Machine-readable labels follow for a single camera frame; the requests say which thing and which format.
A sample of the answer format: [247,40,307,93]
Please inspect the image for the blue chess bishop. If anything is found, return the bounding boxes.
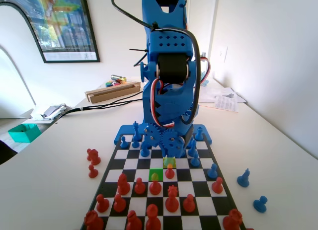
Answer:
[186,140,197,157]

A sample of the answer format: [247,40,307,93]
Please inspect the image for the blue chess king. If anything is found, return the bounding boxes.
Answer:
[133,121,140,142]

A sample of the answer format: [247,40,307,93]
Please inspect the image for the red chess bishop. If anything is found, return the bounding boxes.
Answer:
[117,172,131,196]
[126,209,144,230]

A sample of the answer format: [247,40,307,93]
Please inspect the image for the red chess queen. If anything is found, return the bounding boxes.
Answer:
[164,184,179,213]

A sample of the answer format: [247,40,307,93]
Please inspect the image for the red chess knight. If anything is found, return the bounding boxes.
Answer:
[89,150,101,166]

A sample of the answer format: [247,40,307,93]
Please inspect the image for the red chess rook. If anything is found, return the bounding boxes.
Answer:
[83,209,104,230]
[222,208,243,230]

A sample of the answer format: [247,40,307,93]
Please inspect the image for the black white chessboard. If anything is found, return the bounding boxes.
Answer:
[80,133,247,230]

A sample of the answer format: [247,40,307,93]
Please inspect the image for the printed paper sheet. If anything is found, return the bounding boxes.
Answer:
[213,95,239,113]

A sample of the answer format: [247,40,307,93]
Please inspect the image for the grey paper pile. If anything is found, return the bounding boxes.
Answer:
[31,103,73,122]

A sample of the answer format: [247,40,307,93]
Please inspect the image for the white door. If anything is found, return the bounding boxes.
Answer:
[187,0,216,77]

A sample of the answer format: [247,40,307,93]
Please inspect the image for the teal plastic box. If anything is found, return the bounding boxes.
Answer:
[8,123,42,143]

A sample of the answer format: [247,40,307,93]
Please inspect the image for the framed map poster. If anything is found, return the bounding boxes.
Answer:
[0,0,101,64]

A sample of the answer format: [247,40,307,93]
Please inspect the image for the white arched panel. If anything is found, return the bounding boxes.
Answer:
[0,2,47,120]

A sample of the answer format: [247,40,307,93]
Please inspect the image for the red white servo wire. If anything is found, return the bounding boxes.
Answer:
[152,77,176,128]
[200,56,212,88]

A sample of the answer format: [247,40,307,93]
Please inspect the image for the black camera cable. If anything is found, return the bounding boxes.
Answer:
[111,0,201,125]

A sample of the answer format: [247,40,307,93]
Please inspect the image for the thick black cable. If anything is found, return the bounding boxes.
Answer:
[56,92,144,120]

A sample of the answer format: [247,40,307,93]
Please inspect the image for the white light switch plate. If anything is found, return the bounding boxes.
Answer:
[218,46,228,64]

